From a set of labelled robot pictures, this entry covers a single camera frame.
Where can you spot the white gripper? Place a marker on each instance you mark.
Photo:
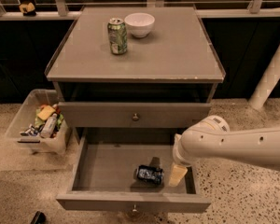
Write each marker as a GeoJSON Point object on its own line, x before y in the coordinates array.
{"type": "Point", "coordinates": [177, 152]}

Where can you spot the blue pepsi can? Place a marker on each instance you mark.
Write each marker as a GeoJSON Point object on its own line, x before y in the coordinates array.
{"type": "Point", "coordinates": [150, 174]}

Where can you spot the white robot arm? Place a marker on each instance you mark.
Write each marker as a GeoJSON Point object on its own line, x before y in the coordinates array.
{"type": "Point", "coordinates": [212, 138]}

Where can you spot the open grey drawer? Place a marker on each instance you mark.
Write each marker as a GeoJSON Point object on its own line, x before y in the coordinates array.
{"type": "Point", "coordinates": [104, 176]}

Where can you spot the grey drawer cabinet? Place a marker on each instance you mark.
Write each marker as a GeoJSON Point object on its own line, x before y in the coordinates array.
{"type": "Point", "coordinates": [175, 63]}

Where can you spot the green soda can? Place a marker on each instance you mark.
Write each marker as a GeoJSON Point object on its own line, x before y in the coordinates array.
{"type": "Point", "coordinates": [117, 35]}

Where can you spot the white bottle in bin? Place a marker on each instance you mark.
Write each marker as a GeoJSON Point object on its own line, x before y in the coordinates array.
{"type": "Point", "coordinates": [49, 126]}

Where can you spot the yellow sponge in bin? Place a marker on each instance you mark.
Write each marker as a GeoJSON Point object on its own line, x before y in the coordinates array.
{"type": "Point", "coordinates": [46, 112]}

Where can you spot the black object on floor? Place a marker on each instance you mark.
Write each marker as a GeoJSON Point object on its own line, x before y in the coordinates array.
{"type": "Point", "coordinates": [39, 218]}

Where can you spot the clear plastic bin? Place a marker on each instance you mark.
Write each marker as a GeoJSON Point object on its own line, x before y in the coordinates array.
{"type": "Point", "coordinates": [24, 130]}

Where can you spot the white diagonal pole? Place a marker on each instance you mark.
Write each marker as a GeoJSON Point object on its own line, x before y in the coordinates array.
{"type": "Point", "coordinates": [267, 83]}

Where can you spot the white ceramic bowl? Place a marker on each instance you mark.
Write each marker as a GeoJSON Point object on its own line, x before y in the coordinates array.
{"type": "Point", "coordinates": [139, 24]}

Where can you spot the yellow black object on ledge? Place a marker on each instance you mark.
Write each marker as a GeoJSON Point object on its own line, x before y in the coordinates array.
{"type": "Point", "coordinates": [27, 8]}

